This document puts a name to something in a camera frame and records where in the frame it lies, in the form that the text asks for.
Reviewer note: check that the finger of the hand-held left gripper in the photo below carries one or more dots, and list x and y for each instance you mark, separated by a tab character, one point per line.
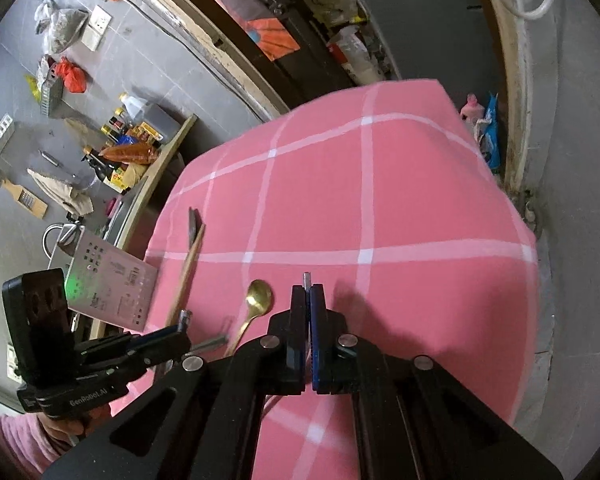
150	340
145	360

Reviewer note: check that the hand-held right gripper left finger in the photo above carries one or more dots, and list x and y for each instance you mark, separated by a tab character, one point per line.
297	340

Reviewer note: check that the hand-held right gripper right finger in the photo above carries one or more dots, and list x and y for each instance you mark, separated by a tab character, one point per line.
317	340

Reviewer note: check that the steel table knife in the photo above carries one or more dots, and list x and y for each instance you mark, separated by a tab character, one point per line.
306	280

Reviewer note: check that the person's left forearm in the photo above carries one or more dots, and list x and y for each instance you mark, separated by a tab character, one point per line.
10	445

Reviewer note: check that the person's left hand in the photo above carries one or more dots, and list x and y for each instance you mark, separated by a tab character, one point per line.
72	430

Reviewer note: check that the small gold spoon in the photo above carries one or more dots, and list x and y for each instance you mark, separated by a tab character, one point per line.
260	294

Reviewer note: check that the wooden chopstick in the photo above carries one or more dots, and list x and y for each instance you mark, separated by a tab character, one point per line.
186	275

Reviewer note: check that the steel faucet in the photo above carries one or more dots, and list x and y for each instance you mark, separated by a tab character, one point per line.
60	237

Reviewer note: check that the wooden grater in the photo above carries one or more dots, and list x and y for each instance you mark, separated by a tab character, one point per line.
25	199

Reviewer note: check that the beige hanging towel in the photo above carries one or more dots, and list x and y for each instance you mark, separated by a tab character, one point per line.
62	190

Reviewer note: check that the pink checked tablecloth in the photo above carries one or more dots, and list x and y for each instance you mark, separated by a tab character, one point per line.
405	210

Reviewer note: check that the dark pump sauce bottle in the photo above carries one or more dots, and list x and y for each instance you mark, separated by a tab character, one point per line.
96	160

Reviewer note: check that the orange snack bag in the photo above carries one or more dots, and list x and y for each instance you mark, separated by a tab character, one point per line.
130	152

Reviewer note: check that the red plastic bag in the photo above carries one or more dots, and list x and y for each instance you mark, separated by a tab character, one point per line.
72	77

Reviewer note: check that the blue plastic packet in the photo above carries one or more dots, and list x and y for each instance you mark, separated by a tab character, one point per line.
489	135

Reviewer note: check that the pink detergent bottle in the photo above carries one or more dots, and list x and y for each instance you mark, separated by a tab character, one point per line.
472	107

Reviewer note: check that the clear hanging plastic bag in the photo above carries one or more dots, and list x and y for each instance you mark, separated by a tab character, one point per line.
62	22

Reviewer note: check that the orange flower patterned board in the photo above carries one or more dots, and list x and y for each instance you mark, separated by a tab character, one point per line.
275	35

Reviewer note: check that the grey cabinet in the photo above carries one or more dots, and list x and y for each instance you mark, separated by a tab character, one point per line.
420	20

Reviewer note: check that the grey wall shelf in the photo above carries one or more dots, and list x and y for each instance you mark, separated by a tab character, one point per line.
51	90

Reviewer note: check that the wooden door frame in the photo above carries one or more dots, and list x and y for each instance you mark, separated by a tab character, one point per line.
215	50

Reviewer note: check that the white wall socket panel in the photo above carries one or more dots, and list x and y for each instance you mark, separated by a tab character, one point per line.
96	27

